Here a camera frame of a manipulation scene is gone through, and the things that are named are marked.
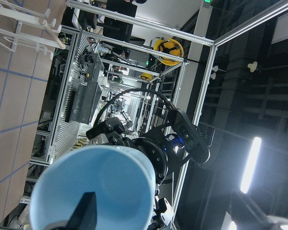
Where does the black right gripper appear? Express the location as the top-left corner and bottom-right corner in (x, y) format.
(86, 117), (190, 230)

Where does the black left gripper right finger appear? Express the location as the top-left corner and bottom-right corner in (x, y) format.
(230, 191), (288, 230)

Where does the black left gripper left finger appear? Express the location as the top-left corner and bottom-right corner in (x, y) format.
(66, 192), (97, 230)

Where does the light blue ikea cup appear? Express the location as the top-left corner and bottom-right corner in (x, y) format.
(29, 145), (156, 230)

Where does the yellow hard hat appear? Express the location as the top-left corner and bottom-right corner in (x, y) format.
(153, 37), (184, 66)

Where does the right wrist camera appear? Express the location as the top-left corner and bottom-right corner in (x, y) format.
(168, 108), (210, 164)

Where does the white wire cup rack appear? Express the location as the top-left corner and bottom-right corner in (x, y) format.
(0, 0), (66, 59)

